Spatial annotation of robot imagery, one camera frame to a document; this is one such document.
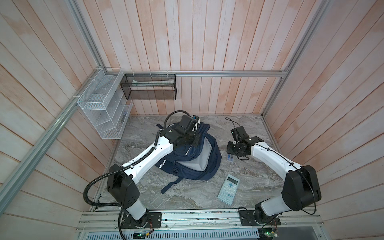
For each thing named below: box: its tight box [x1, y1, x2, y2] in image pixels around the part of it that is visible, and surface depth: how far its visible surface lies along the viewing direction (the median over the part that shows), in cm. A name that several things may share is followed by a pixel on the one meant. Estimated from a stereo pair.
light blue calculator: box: [217, 174, 240, 206], surface depth 83 cm
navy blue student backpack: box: [154, 122, 222, 194], surface depth 87 cm
